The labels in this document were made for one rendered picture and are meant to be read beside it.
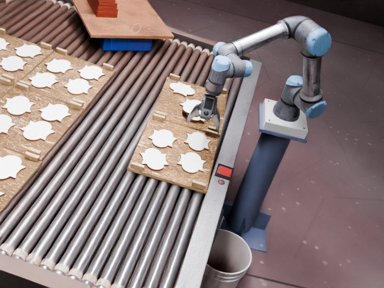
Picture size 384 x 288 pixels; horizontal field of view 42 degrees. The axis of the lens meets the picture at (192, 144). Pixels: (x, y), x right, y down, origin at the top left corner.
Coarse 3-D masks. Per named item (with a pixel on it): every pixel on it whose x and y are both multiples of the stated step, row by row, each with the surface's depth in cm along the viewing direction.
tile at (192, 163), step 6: (180, 156) 222; (186, 156) 222; (192, 156) 222; (198, 156) 224; (180, 162) 217; (186, 162) 218; (192, 162) 219; (198, 162) 220; (204, 162) 221; (186, 168) 215; (192, 168) 216; (198, 168) 217
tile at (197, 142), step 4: (188, 136) 234; (192, 136) 234; (196, 136) 235; (200, 136) 236; (204, 136) 237; (188, 140) 231; (192, 140) 232; (196, 140) 233; (200, 140) 233; (204, 140) 234; (208, 140) 235; (188, 144) 230; (192, 144) 229; (196, 144) 230; (200, 144) 231; (204, 144) 232; (192, 148) 227; (196, 148) 228; (200, 148) 228; (204, 148) 230; (208, 148) 230
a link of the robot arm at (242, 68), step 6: (234, 54) 218; (234, 60) 215; (240, 60) 215; (246, 60) 218; (234, 66) 211; (240, 66) 213; (246, 66) 214; (252, 66) 216; (234, 72) 211; (240, 72) 213; (246, 72) 215
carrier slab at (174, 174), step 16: (160, 128) 235; (176, 128) 238; (144, 144) 223; (176, 144) 228; (208, 144) 234; (176, 160) 219; (208, 160) 225; (160, 176) 209; (176, 176) 211; (192, 176) 213; (208, 176) 216
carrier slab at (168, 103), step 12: (168, 84) 268; (192, 84) 274; (168, 96) 259; (180, 96) 261; (192, 96) 264; (216, 96) 270; (156, 108) 247; (168, 108) 250; (180, 108) 252; (168, 120) 242; (180, 120) 244; (204, 132) 242
